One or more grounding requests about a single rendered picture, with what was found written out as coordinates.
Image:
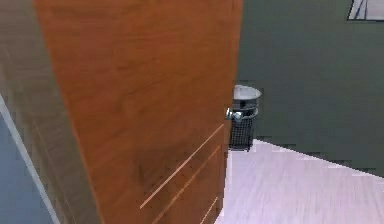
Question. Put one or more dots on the brown wooden room door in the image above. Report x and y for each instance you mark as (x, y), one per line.
(140, 100)

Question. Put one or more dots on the framed wall picture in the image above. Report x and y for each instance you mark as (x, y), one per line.
(366, 9)

